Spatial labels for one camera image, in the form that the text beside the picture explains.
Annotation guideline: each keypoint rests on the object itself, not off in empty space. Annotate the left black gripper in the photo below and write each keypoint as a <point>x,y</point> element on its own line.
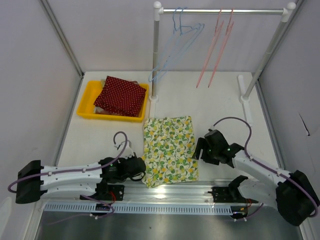
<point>123,159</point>

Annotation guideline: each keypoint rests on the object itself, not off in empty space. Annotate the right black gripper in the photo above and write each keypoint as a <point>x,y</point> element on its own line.
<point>202,144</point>

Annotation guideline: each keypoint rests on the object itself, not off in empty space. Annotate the lemon print skirt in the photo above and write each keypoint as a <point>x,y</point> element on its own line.
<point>169,146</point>

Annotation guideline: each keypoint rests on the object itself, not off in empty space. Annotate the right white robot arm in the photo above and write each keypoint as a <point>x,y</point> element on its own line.
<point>290,193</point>

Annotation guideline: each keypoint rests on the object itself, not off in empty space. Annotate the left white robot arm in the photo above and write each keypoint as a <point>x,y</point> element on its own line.
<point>102,180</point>

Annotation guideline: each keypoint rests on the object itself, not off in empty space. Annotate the yellow plastic tray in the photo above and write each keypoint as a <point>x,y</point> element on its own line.
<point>86,107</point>

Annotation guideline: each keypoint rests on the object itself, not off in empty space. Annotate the red polka dot cloth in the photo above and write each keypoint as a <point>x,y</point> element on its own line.
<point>120,97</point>

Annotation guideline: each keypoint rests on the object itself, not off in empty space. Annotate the silver clothes rack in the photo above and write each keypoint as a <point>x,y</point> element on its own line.
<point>160,63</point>

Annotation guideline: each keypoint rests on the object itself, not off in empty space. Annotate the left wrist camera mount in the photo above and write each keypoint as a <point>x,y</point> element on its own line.
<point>124,150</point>

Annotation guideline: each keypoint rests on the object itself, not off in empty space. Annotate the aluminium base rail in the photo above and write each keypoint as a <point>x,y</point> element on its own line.
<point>187,198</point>

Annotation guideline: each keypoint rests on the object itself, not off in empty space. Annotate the pink wire hanger left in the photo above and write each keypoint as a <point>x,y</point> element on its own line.
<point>216,35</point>

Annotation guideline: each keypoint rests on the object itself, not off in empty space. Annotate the pink wire hanger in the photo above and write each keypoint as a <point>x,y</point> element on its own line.
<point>216,35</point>
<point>223,45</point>

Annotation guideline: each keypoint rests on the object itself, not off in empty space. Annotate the pink wire hanger right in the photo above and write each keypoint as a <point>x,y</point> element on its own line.
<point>223,45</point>

